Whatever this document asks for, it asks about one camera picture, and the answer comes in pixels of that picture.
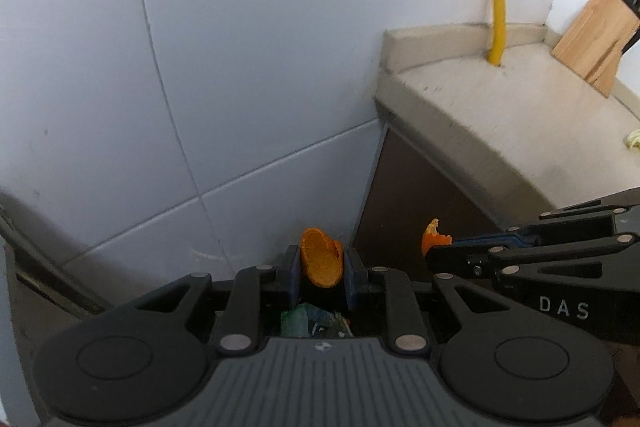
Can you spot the brown cabinet door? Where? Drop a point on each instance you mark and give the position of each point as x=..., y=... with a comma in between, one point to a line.
x=400, y=187

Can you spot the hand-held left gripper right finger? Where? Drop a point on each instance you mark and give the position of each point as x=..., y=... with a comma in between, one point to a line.
x=351, y=277

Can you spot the grey door frame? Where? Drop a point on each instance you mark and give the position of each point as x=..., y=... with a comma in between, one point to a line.
x=25, y=232

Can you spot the pale cabbage leaf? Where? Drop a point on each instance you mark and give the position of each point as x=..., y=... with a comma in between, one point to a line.
x=634, y=140

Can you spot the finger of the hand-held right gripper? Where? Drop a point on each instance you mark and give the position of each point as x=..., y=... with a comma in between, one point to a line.
x=550, y=257
x=590, y=212

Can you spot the wooden knife block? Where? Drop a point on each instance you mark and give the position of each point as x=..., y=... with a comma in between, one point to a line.
x=595, y=37

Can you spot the green and white carton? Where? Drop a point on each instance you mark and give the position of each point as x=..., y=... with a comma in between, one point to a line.
x=295, y=322

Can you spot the orange peel piece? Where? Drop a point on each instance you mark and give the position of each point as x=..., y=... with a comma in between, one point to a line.
x=432, y=239
x=320, y=257

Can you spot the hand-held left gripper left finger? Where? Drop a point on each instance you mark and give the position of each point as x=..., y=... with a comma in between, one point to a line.
x=292, y=274

